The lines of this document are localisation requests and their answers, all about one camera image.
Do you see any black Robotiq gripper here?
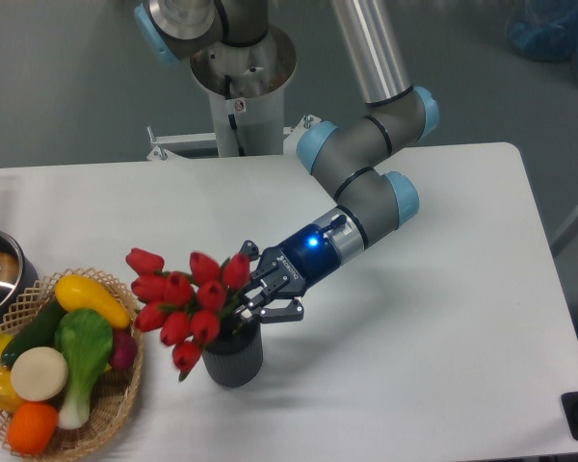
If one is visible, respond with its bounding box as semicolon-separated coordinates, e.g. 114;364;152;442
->
239;223;341;323

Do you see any red tulip bouquet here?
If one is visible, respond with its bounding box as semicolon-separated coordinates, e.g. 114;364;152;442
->
125;247;252;381

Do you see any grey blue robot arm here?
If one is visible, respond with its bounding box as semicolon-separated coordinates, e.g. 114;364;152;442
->
134;1;439;322

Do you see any dark grey ribbed vase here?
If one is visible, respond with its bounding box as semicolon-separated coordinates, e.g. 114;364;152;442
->
202;317;263;388

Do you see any purple red radish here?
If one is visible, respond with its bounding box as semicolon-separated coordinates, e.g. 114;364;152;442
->
109;330;138;371

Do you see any green bok choy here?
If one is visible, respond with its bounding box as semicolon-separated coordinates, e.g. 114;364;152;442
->
54;308;113;430

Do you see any yellow squash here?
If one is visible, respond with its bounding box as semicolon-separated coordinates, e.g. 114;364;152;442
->
54;274;131;329

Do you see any woven wicker basket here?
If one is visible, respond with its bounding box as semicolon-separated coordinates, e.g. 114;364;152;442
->
0;269;144;461

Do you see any dark green cucumber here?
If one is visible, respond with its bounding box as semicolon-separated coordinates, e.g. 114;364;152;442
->
0;297;66;368

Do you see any beige round bun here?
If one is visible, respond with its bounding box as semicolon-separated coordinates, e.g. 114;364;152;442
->
11;346;68;401

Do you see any orange fruit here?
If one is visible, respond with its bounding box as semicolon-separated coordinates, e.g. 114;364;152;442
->
7;402;58;455

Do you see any yellow bell pepper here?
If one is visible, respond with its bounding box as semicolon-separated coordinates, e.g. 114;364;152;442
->
0;366;25;414

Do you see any blue plastic bag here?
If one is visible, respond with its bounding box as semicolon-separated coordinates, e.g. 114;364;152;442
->
505;1;578;79

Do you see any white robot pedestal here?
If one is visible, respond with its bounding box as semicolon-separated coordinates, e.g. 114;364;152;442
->
147;25;321;160

